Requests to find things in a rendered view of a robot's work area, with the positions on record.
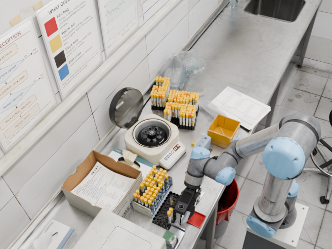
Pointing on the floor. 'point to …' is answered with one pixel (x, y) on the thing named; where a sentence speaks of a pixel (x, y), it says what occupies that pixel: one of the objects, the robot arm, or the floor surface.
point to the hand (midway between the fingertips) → (180, 223)
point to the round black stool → (324, 169)
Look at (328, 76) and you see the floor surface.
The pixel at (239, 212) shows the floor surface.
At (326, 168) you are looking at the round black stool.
